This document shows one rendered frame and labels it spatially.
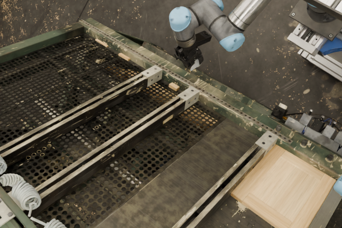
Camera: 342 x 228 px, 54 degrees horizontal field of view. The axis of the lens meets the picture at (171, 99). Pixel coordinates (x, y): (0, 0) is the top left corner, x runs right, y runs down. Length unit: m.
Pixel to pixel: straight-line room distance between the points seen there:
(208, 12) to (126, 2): 2.36
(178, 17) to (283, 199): 0.88
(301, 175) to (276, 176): 0.12
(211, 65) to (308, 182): 1.51
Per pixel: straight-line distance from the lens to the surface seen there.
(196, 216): 1.38
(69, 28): 2.47
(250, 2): 1.11
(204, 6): 1.20
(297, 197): 1.60
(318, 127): 1.86
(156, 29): 3.22
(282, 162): 1.71
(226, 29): 1.14
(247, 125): 1.81
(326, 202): 1.61
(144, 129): 1.62
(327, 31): 1.63
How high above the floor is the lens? 2.61
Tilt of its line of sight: 60 degrees down
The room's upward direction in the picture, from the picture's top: 85 degrees counter-clockwise
